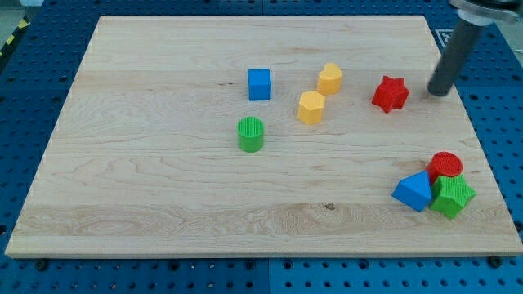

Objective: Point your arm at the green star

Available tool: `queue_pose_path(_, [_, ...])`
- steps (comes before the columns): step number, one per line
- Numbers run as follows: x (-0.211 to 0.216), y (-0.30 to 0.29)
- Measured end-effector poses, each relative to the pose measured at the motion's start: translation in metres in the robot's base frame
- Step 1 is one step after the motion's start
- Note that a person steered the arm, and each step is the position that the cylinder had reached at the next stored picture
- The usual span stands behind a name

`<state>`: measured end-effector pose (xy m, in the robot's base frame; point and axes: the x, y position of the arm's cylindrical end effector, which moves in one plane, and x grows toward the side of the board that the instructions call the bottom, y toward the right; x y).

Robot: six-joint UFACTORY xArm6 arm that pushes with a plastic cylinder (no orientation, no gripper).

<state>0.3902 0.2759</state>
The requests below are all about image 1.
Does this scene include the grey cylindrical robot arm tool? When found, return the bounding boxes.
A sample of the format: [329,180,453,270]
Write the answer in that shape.
[427,0,522,96]

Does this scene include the red star block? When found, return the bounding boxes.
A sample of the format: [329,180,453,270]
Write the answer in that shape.
[371,75,409,113]

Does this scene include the green star block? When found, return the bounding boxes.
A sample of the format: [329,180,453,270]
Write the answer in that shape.
[430,175,477,220]

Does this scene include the green cylinder block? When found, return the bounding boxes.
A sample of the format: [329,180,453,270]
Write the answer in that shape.
[236,116,264,153]

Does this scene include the yellow pentagon block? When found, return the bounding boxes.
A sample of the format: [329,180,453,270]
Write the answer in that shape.
[297,91,326,125]

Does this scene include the blue cube block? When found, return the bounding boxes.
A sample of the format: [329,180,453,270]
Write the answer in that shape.
[248,69,272,101]

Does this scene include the light wooden board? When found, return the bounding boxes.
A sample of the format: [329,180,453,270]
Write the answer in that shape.
[6,16,522,259]

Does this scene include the yellow heart block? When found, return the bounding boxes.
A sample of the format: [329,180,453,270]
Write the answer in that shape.
[316,62,343,96]

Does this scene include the blue triangle block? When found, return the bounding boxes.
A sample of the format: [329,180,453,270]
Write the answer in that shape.
[392,171,431,212]

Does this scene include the red cylinder block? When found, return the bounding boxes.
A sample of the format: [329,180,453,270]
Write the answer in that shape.
[425,151,463,185]

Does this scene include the white fiducial marker tag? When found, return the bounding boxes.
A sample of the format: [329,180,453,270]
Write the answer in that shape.
[435,29,453,48]

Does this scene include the yellow black hazard tape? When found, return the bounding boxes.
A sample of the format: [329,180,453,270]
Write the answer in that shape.
[1,16,31,58]

